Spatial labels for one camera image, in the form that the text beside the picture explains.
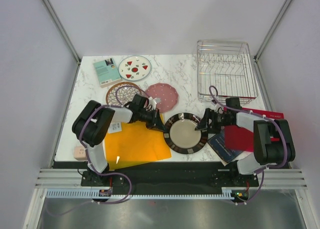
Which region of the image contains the white watermelon pattern plate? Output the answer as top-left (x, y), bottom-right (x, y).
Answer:
top-left (118, 55), bottom-right (152, 82)

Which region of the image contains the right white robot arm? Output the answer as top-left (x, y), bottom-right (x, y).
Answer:
top-left (194, 97), bottom-right (296, 186)

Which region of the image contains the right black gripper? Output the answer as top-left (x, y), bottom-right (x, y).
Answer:
top-left (194, 107), bottom-right (232, 134)

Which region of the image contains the dark rim beige plate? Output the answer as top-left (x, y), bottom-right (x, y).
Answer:
top-left (163, 112), bottom-right (208, 155)

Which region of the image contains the left aluminium frame post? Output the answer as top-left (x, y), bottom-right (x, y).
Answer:
top-left (41, 0), bottom-right (81, 65)

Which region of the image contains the teal book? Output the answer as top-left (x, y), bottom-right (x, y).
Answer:
top-left (93, 57), bottom-right (122, 88)

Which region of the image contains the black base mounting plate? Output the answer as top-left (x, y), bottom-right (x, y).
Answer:
top-left (81, 162), bottom-right (259, 194)

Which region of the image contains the aluminium front rail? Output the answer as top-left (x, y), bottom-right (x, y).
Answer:
top-left (35, 169), bottom-right (308, 190)

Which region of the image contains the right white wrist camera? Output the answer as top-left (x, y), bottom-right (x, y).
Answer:
top-left (211, 102), bottom-right (224, 113)

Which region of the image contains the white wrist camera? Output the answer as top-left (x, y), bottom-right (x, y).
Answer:
top-left (149, 96), bottom-right (161, 109)
top-left (211, 102), bottom-right (224, 113)

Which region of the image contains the dark blue book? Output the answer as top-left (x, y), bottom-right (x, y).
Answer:
top-left (207, 130), bottom-right (243, 166)

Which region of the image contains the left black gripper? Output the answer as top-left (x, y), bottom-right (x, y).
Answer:
top-left (138, 108), bottom-right (167, 133)

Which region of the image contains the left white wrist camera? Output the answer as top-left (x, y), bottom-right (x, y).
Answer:
top-left (149, 96), bottom-right (161, 109)

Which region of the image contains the orange translucent plastic sheet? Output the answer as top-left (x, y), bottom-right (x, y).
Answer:
top-left (104, 121), bottom-right (172, 171)

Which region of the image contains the pink polka dot plate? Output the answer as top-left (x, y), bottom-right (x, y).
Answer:
top-left (145, 83), bottom-right (179, 113)

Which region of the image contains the brown rim floral plate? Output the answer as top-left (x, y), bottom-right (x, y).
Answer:
top-left (105, 82), bottom-right (143, 106)

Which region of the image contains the right aluminium frame post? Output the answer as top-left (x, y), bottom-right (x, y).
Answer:
top-left (253, 0), bottom-right (294, 63)

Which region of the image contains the white slotted cable duct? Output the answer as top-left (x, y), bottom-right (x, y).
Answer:
top-left (45, 188), bottom-right (239, 200)

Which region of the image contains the pink cube power socket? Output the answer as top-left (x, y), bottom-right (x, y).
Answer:
top-left (73, 145), bottom-right (87, 161)

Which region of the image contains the aluminium frame post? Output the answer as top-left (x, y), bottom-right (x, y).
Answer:
top-left (253, 0), bottom-right (294, 63)
top-left (41, 0), bottom-right (81, 65)

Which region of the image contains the red translucent plastic sheet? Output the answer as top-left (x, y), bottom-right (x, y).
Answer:
top-left (224, 125), bottom-right (254, 152)

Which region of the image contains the metal wire dish rack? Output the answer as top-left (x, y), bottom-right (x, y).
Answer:
top-left (196, 39), bottom-right (258, 105)

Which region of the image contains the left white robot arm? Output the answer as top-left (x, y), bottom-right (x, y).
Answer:
top-left (72, 94), bottom-right (168, 186)

